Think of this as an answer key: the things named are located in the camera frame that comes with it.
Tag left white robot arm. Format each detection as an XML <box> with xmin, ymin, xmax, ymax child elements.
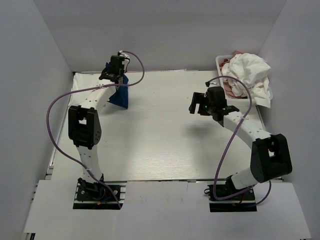
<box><xmin>68</xmin><ymin>51</ymin><xmax>130</xmax><ymax>200</ymax></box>

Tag white folded t shirt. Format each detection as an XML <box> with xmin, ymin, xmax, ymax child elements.
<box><xmin>68</xmin><ymin>73</ymin><xmax>100</xmax><ymax>107</ymax></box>

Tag white perforated basket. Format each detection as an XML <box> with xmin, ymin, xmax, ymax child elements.
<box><xmin>215</xmin><ymin>54</ymin><xmax>273</xmax><ymax>106</ymax></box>

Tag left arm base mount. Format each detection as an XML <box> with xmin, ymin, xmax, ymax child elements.
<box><xmin>73</xmin><ymin>178</ymin><xmax>126</xmax><ymax>210</ymax></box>

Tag white t shirt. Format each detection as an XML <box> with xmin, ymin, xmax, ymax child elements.
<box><xmin>68</xmin><ymin>73</ymin><xmax>100</xmax><ymax>107</ymax></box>
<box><xmin>221</xmin><ymin>52</ymin><xmax>273</xmax><ymax>110</ymax></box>

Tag pink clothes in basket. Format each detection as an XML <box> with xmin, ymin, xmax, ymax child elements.
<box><xmin>217</xmin><ymin>51</ymin><xmax>242</xmax><ymax>99</ymax></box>

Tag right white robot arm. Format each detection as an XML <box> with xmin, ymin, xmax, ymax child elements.
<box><xmin>189</xmin><ymin>86</ymin><xmax>293</xmax><ymax>200</ymax></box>

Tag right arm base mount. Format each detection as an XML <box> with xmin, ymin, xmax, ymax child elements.
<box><xmin>203</xmin><ymin>184</ymin><xmax>257</xmax><ymax>213</ymax></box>

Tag blue t shirt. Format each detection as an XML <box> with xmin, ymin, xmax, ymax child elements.
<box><xmin>103</xmin><ymin>62</ymin><xmax>129</xmax><ymax>109</ymax></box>

